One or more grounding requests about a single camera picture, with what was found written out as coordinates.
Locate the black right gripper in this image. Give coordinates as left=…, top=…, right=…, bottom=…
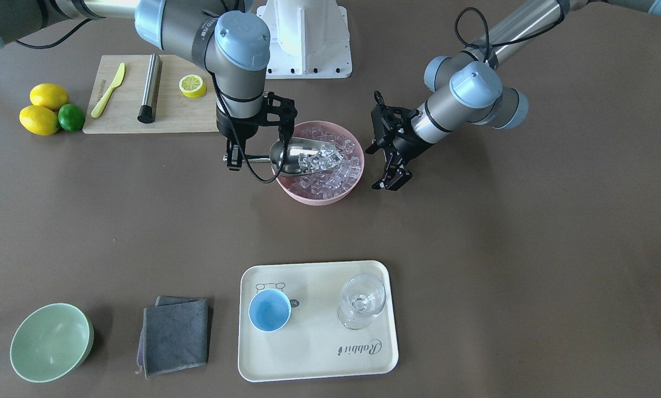
left=217, top=92, right=298, bottom=171

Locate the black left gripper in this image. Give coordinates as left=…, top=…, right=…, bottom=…
left=365, top=92, right=433, bottom=191

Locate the stainless steel ice scoop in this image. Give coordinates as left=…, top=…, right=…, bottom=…
left=247, top=138, right=345, bottom=176

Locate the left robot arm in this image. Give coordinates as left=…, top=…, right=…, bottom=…
left=366, top=1, right=586, bottom=191

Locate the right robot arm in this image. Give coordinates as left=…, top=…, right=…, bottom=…
left=0, top=1, right=297, bottom=174

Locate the clear ice cubes pile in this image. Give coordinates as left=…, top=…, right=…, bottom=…
left=289, top=126, right=362, bottom=200

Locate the blue plastic cup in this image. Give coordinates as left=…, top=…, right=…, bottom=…
left=248, top=288, right=292, bottom=332

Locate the bamboo cutting board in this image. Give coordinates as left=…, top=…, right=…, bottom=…
left=83, top=55, right=218, bottom=134

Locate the pink bowl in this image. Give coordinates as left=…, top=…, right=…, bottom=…
left=273, top=121, right=365, bottom=206

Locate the half lemon slice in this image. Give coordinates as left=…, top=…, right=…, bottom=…
left=178, top=75, right=207, bottom=98

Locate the steel muddler black tip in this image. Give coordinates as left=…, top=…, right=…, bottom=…
left=137, top=54, right=163, bottom=124

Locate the clear wine glass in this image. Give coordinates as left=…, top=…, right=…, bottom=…
left=337, top=274, right=387, bottom=330

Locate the yellow plastic knife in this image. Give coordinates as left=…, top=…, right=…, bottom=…
left=90, top=62, right=126, bottom=118

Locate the green lime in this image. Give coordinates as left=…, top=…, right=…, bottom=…
left=58, top=103, right=86, bottom=132

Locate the cream serving tray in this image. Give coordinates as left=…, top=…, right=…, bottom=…
left=238, top=260, right=399, bottom=383

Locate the yellow lemon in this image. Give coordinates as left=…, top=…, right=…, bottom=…
left=29, top=83, right=69, bottom=112
left=19, top=105, right=60, bottom=136

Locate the grey folded cloth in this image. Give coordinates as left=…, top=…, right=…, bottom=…
left=137, top=296, right=209, bottom=379

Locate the green bowl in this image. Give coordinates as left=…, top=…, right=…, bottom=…
left=9, top=303, right=93, bottom=383

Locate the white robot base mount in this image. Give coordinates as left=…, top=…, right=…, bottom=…
left=256, top=1, right=353, bottom=79

